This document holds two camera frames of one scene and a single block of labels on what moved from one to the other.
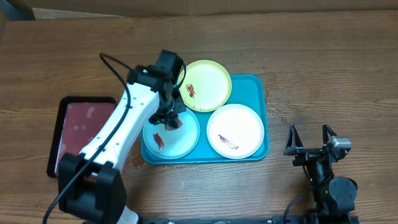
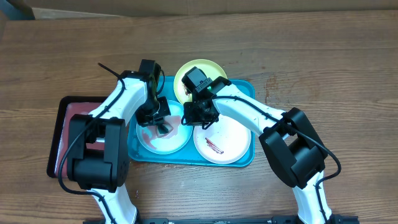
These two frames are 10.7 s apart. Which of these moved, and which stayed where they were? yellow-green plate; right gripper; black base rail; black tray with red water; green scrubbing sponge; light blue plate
Moved: right gripper; yellow-green plate; green scrubbing sponge; light blue plate
Stayed: black base rail; black tray with red water
